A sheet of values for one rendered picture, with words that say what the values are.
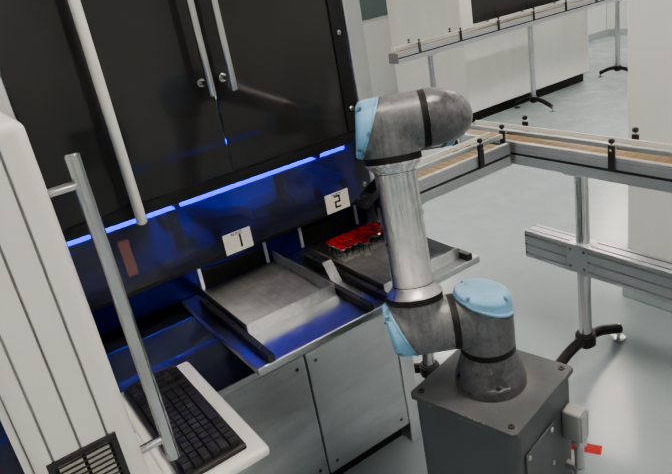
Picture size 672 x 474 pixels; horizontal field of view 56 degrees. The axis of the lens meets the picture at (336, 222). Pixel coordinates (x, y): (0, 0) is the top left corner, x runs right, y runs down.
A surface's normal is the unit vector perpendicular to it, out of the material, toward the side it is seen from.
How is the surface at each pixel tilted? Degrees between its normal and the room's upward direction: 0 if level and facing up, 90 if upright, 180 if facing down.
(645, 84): 90
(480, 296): 7
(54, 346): 90
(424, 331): 77
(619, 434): 0
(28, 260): 90
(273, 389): 90
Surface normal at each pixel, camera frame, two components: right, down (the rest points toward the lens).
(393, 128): -0.01, 0.16
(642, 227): -0.81, 0.34
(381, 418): 0.55, 0.22
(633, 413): -0.17, -0.92
